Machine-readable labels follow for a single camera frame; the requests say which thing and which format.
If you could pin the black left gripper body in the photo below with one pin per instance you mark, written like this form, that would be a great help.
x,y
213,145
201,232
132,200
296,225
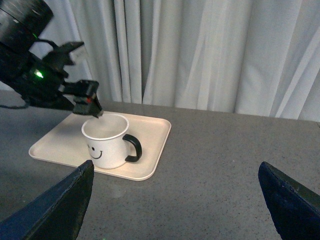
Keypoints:
x,y
41,82

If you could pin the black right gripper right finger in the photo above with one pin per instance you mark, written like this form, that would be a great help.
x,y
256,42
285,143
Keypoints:
x,y
294,208

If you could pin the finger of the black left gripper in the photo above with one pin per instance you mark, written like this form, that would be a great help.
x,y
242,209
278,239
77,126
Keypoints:
x,y
87,106

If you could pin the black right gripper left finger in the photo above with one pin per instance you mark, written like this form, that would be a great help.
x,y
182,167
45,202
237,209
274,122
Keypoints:
x,y
57,214

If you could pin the white smiley mug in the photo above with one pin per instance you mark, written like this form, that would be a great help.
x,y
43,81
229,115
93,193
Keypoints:
x,y
109,144

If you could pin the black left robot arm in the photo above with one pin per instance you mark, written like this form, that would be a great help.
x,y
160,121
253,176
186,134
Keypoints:
x,y
21,23

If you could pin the beige rectangular tray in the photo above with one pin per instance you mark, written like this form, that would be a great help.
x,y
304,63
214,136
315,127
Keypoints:
x,y
66,145

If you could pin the grey curtain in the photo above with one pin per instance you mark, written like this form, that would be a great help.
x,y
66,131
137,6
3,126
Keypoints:
x,y
256,57

